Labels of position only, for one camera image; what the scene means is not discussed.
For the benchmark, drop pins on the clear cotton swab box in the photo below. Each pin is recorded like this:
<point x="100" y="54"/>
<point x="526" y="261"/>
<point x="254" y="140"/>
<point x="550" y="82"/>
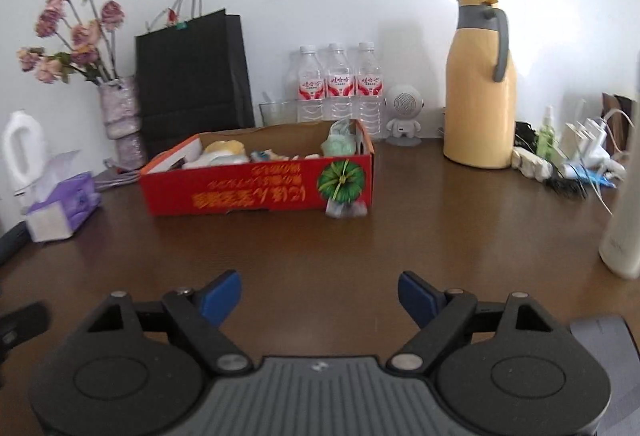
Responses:
<point x="265" y="155"/>

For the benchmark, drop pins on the white tall container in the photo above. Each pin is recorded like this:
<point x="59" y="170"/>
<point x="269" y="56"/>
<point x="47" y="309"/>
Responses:
<point x="625" y="241"/>

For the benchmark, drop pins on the clear water bottle red label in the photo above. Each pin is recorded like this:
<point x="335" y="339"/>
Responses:
<point x="370" y="85"/>
<point x="340" y="83"/>
<point x="310" y="85"/>

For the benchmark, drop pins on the white robot-shaped speaker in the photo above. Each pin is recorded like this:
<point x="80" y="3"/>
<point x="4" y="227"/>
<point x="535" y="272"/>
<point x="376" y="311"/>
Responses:
<point x="404" y="103"/>

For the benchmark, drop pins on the clear glass cup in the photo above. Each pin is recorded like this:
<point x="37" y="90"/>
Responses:
<point x="277" y="114"/>

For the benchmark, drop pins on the green spray bottle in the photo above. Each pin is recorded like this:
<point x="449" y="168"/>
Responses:
<point x="546" y="135"/>

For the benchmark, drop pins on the white power strip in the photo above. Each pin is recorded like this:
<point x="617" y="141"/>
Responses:
<point x="535" y="163"/>

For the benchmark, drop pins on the red cardboard box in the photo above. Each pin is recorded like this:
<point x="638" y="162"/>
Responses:
<point x="240" y="196"/>

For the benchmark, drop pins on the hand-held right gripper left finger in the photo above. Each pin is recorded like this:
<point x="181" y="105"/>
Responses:
<point x="220" y="297"/>

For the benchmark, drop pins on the white detergent bottle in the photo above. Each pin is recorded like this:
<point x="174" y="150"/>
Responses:
<point x="25" y="150"/>

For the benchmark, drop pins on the clear plastic bag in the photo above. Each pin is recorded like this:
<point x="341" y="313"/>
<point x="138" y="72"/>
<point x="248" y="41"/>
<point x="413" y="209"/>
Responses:
<point x="340" y="143"/>

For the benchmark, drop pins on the blue flat packet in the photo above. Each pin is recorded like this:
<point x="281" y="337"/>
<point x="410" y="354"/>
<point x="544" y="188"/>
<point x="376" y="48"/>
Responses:
<point x="600" y="179"/>

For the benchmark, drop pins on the purple tissue pack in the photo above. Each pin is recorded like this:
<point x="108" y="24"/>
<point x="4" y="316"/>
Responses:
<point x="70" y="208"/>

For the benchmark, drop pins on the red tag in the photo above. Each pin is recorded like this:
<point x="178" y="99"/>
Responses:
<point x="172" y="14"/>

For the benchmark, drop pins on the grey cloth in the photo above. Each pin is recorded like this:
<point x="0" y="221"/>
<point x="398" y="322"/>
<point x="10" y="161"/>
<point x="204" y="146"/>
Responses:
<point x="615" y="346"/>

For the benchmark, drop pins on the yellow thermos jug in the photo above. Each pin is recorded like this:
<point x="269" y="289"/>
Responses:
<point x="480" y="115"/>

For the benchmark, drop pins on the dried pink rose bouquet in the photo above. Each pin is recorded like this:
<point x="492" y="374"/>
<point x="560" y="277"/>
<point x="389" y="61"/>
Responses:
<point x="80" y="35"/>

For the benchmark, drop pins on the small clear packet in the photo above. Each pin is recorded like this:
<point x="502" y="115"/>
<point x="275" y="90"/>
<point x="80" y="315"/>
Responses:
<point x="345" y="210"/>

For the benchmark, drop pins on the white and yellow plush sheep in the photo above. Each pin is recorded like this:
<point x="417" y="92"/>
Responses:
<point x="225" y="149"/>

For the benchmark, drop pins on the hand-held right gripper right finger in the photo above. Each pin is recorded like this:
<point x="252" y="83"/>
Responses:
<point x="417" y="297"/>

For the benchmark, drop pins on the brown paper bag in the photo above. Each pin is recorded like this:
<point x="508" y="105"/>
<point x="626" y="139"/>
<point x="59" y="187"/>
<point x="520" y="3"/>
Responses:
<point x="620" y="125"/>

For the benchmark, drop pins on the black paper bag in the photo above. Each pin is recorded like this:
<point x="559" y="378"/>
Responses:
<point x="190" y="75"/>

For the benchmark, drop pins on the mottled purple vase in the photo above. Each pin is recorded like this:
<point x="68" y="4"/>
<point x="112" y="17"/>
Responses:
<point x="120" y="115"/>

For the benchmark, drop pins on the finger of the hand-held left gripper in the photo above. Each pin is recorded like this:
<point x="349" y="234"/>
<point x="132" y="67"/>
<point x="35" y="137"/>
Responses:
<point x="27" y="318"/>

